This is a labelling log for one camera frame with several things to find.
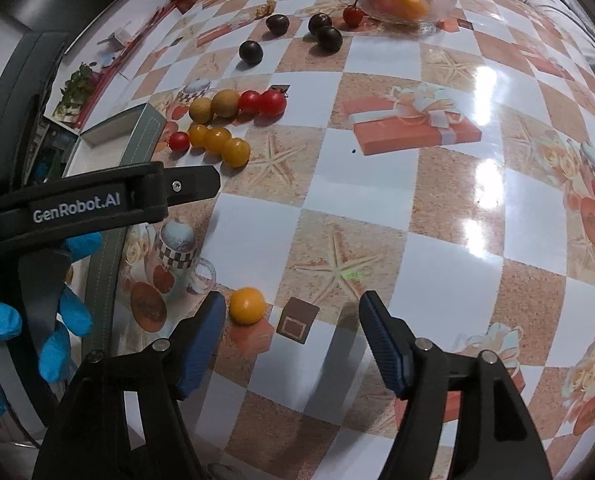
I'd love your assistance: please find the green potted plant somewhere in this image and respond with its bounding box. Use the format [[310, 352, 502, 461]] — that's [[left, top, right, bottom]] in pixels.
[[52, 62, 98, 123]]

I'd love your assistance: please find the brown longan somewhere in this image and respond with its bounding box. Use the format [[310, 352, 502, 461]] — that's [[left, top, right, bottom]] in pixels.
[[212, 89, 241, 119], [188, 97, 214, 124]]

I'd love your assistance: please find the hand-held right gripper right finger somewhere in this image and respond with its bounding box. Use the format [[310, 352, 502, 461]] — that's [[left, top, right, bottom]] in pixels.
[[359, 290, 554, 480]]

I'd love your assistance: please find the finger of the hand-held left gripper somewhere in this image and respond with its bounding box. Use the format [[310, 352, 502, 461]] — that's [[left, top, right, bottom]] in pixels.
[[160, 165, 222, 207]]

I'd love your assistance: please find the orange mandarin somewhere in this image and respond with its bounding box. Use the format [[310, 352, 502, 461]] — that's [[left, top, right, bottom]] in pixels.
[[385, 0, 431, 22]]

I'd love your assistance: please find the dark cabinet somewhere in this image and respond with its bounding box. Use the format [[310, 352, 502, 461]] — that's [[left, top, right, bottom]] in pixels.
[[25, 115, 81, 181]]

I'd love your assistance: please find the dark purple plum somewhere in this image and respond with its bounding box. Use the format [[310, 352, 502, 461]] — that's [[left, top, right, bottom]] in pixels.
[[316, 26, 343, 53], [266, 13, 291, 37], [308, 12, 333, 35], [238, 40, 264, 66]]

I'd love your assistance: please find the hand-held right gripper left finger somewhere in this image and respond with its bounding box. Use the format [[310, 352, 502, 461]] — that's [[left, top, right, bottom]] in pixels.
[[36, 290, 227, 480]]

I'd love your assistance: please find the checked printed tablecloth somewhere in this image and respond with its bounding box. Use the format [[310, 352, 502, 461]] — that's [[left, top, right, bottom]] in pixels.
[[68, 0, 595, 480]]

